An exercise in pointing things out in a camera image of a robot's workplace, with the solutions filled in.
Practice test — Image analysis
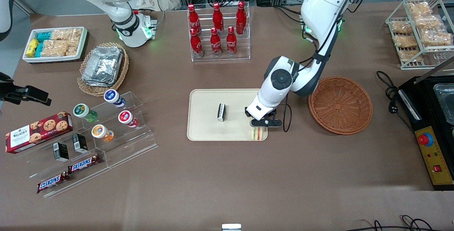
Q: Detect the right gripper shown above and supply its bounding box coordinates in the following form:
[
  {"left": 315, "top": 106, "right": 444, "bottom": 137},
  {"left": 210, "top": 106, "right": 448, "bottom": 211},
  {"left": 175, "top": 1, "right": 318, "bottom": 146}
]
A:
[{"left": 0, "top": 72, "right": 52, "bottom": 106}]

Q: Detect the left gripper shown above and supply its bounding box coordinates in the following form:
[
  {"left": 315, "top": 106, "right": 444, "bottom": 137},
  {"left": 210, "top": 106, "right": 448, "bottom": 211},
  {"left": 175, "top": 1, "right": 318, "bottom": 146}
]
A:
[{"left": 244, "top": 93, "right": 283, "bottom": 129}]

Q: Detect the triangular sandwich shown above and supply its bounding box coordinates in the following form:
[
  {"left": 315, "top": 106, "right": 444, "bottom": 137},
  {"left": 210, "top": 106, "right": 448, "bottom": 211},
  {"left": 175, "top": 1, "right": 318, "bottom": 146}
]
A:
[{"left": 251, "top": 127, "right": 267, "bottom": 141}]

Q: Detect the beige plastic tray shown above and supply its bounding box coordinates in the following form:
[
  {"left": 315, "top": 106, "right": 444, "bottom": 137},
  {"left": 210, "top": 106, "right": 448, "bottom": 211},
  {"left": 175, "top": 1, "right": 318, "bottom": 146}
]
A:
[{"left": 187, "top": 89, "right": 268, "bottom": 142}]

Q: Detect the white rectangular snack tray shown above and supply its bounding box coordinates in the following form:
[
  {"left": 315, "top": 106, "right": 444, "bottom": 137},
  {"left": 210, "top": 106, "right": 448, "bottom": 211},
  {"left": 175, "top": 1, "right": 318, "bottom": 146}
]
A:
[{"left": 22, "top": 27, "right": 89, "bottom": 64}]

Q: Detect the brown wicker basket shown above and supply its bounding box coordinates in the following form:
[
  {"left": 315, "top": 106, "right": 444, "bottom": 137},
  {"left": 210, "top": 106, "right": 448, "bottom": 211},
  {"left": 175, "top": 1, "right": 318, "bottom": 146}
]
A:
[{"left": 308, "top": 76, "right": 373, "bottom": 135}]

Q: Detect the light wicker basket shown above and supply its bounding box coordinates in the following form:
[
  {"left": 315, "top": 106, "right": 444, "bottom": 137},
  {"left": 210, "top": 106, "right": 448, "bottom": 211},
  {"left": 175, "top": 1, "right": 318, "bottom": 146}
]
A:
[{"left": 77, "top": 42, "right": 129, "bottom": 97}]

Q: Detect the red Walkers cookie box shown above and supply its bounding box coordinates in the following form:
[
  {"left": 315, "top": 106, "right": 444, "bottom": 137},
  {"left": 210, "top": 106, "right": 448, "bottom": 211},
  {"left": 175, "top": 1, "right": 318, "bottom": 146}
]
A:
[{"left": 5, "top": 111, "right": 74, "bottom": 154}]

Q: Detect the green lid jar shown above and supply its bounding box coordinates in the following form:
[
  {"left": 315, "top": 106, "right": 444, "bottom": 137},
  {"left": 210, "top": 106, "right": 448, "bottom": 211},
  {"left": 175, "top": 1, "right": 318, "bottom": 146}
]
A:
[{"left": 73, "top": 103, "right": 98, "bottom": 123}]

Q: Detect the yellow snack packet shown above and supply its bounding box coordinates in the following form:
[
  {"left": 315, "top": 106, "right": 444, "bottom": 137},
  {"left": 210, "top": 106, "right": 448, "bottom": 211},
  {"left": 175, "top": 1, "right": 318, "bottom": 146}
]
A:
[{"left": 26, "top": 39, "right": 39, "bottom": 58}]

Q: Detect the small black box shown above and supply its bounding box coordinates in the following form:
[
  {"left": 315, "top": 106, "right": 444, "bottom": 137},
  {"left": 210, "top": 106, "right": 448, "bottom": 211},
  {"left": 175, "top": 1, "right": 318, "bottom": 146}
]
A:
[
  {"left": 53, "top": 142, "right": 70, "bottom": 162},
  {"left": 72, "top": 134, "right": 89, "bottom": 154}
]

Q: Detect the stack of foil containers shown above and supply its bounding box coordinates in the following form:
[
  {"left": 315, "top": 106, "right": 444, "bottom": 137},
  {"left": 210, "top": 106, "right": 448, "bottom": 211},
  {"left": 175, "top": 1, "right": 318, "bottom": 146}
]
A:
[{"left": 82, "top": 46, "right": 124, "bottom": 87}]

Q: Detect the orange lid jar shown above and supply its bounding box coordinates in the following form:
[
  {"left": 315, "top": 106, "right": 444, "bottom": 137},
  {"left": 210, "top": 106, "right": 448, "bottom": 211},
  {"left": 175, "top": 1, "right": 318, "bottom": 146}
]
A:
[{"left": 92, "top": 124, "right": 115, "bottom": 143}]

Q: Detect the blue lid jar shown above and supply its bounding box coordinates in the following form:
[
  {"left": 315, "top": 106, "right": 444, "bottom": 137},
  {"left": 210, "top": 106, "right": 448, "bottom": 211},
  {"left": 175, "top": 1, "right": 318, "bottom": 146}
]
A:
[{"left": 104, "top": 89, "right": 126, "bottom": 109}]

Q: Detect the clear acrylic bottle rack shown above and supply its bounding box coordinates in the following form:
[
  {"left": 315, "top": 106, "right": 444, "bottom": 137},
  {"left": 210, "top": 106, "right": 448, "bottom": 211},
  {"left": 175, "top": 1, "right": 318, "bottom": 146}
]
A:
[{"left": 187, "top": 2, "right": 251, "bottom": 62}]

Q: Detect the Snickers chocolate bar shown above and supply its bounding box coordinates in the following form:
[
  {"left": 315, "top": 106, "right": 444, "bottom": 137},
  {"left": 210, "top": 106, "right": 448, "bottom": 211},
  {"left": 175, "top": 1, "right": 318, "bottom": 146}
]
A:
[
  {"left": 67, "top": 154, "right": 104, "bottom": 174},
  {"left": 37, "top": 172, "right": 71, "bottom": 194}
]

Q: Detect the red cola bottle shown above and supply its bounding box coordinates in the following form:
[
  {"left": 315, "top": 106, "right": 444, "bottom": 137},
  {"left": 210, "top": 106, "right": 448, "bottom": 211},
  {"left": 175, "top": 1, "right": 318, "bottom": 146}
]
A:
[
  {"left": 226, "top": 26, "right": 238, "bottom": 56},
  {"left": 210, "top": 28, "right": 223, "bottom": 57},
  {"left": 236, "top": 1, "right": 247, "bottom": 35},
  {"left": 188, "top": 4, "right": 202, "bottom": 34},
  {"left": 190, "top": 28, "right": 204, "bottom": 58},
  {"left": 212, "top": 2, "right": 225, "bottom": 33}
]

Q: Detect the red lid jar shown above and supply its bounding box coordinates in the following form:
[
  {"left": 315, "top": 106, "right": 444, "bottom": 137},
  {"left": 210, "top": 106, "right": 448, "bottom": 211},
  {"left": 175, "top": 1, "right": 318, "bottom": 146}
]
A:
[{"left": 118, "top": 110, "right": 140, "bottom": 128}]

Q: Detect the clear acrylic step display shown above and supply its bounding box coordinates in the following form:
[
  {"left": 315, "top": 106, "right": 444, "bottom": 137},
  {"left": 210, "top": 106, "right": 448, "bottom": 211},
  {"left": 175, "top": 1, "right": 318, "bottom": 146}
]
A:
[{"left": 14, "top": 91, "right": 159, "bottom": 199}]

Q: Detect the bagged fried snack packet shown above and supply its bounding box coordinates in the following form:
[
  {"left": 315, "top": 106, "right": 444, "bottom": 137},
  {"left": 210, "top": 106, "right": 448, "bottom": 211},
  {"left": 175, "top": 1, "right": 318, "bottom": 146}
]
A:
[
  {"left": 394, "top": 34, "right": 418, "bottom": 48},
  {"left": 407, "top": 2, "right": 433, "bottom": 17},
  {"left": 413, "top": 15, "right": 444, "bottom": 30},
  {"left": 420, "top": 29, "right": 453, "bottom": 47},
  {"left": 390, "top": 20, "right": 414, "bottom": 35},
  {"left": 397, "top": 48, "right": 424, "bottom": 64}
]

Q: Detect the black appliance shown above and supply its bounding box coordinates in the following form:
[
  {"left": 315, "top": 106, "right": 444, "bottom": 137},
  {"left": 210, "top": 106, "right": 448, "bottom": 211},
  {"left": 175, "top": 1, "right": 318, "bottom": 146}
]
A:
[{"left": 397, "top": 76, "right": 454, "bottom": 133}]

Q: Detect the yellow emergency stop box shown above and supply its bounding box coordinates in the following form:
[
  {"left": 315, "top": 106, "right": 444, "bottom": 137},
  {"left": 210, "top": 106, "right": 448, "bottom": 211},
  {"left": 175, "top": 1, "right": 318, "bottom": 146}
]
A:
[{"left": 414, "top": 126, "right": 454, "bottom": 189}]

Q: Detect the grey metal bar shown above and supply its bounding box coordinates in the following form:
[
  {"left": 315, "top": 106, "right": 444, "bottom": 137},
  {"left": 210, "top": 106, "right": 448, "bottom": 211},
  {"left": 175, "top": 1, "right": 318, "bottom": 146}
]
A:
[{"left": 413, "top": 56, "right": 454, "bottom": 84}]

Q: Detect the clear plastic container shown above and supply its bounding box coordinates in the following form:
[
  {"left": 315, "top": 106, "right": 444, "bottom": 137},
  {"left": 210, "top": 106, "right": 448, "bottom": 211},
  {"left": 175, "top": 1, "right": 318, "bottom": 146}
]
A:
[{"left": 433, "top": 83, "right": 454, "bottom": 126}]

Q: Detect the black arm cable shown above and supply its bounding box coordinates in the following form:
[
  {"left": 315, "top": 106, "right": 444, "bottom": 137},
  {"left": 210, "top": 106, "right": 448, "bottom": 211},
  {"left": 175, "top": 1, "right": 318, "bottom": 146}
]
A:
[{"left": 282, "top": 0, "right": 362, "bottom": 133}]

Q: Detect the black power cable with plug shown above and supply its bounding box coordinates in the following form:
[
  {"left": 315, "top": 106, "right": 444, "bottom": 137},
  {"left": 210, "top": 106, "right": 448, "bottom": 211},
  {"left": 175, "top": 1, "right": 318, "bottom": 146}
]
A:
[{"left": 376, "top": 70, "right": 415, "bottom": 133}]

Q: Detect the white wire rack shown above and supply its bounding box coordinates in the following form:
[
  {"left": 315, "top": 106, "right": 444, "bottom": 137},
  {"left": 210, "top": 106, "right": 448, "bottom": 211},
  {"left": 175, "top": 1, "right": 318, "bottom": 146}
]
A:
[{"left": 385, "top": 0, "right": 454, "bottom": 70}]

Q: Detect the black cables bundle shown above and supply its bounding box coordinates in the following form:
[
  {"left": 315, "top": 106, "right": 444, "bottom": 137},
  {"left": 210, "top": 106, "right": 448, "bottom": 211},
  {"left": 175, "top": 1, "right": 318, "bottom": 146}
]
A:
[{"left": 346, "top": 215, "right": 454, "bottom": 231}]

